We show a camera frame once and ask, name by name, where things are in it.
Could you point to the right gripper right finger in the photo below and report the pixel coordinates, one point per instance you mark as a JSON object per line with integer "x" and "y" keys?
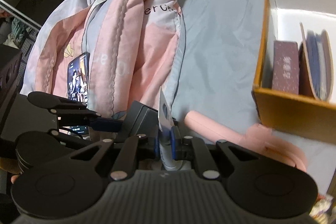
{"x": 194, "y": 150}

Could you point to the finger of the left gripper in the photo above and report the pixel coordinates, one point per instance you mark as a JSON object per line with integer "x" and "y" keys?
{"x": 73, "y": 113}

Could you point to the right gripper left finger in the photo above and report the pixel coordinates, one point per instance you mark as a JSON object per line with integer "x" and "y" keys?
{"x": 129, "y": 153}

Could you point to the pink selfie stick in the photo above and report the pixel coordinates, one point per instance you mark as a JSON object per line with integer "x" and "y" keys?
{"x": 257, "y": 138}

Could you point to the white blue tube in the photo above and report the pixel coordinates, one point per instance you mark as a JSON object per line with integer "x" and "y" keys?
{"x": 165, "y": 124}

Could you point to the maroon photo card box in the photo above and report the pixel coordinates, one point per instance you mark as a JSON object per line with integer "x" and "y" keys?
{"x": 285, "y": 67}

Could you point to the brown bear plush sailor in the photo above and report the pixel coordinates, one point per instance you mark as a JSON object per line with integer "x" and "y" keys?
{"x": 323, "y": 211}

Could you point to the pink grey folded quilt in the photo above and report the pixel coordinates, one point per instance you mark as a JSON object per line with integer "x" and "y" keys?
{"x": 119, "y": 51}

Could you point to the grey bed sheet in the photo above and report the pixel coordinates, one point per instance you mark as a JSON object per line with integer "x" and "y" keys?
{"x": 228, "y": 67}

